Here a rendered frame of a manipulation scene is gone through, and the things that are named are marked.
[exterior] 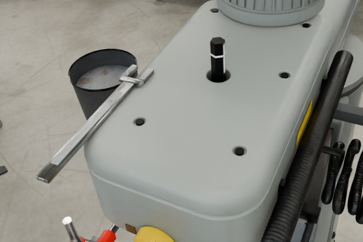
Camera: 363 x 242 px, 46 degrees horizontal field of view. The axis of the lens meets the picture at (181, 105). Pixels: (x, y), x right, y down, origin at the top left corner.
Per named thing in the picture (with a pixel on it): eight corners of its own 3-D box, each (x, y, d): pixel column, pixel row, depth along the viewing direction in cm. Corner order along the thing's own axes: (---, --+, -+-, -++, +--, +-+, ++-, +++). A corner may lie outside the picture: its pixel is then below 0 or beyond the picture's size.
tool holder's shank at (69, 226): (82, 246, 124) (72, 224, 116) (71, 249, 123) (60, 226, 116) (82, 237, 126) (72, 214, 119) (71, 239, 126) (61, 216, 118)
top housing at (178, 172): (248, 288, 56) (251, 215, 46) (87, 220, 66) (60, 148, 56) (328, 82, 87) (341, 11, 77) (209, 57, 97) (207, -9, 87)
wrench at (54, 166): (55, 187, 51) (53, 183, 51) (29, 177, 53) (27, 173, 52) (154, 73, 67) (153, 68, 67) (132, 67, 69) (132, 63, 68)
